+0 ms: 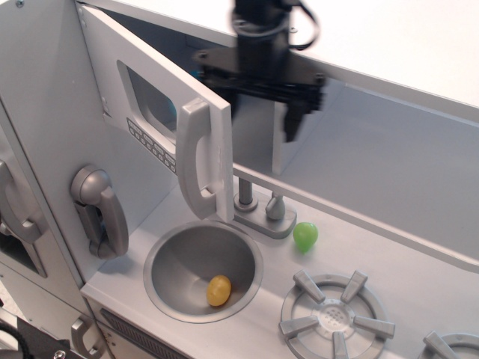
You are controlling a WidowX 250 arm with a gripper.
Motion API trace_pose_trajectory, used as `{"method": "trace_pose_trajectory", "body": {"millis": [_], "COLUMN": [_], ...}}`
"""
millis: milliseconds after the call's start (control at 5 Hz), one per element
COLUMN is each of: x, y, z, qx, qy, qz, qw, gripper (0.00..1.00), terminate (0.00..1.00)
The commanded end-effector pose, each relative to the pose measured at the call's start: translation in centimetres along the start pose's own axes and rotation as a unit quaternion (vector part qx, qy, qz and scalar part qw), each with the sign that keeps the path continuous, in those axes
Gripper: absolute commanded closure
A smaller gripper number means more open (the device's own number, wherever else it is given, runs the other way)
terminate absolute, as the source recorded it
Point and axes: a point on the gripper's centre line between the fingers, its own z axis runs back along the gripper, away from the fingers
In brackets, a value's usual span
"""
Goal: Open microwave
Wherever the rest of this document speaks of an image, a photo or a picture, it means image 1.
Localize grey fridge door handle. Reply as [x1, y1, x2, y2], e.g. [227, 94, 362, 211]
[1, 160, 42, 245]

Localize grey microwave door handle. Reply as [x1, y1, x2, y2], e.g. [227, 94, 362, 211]
[176, 98, 216, 219]

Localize round metal sink bowl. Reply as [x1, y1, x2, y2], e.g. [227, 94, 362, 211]
[143, 221, 263, 323]

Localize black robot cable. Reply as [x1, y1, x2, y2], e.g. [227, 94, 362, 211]
[287, 0, 321, 52]

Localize green plastic pear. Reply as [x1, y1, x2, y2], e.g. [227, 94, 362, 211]
[293, 222, 319, 254]

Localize grey toy faucet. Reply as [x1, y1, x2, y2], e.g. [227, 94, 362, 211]
[234, 178, 297, 239]

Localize white toy kitchen shelf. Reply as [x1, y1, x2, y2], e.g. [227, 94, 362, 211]
[232, 80, 478, 272]

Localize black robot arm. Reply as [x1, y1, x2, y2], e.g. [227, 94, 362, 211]
[193, 1, 326, 142]

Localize white toy microwave door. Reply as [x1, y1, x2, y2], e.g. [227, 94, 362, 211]
[77, 3, 234, 221]

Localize yellow plastic lemon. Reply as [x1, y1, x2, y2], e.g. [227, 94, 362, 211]
[206, 275, 232, 307]

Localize grey oven door handle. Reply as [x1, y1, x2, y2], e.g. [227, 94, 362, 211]
[70, 318, 102, 359]

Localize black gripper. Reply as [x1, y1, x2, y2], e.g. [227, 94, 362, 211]
[193, 22, 325, 143]

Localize grey toy wall phone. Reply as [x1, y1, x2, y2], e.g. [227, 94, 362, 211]
[70, 165, 129, 260]

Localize grey toy stove burner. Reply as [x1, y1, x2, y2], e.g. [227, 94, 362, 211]
[278, 270, 395, 358]

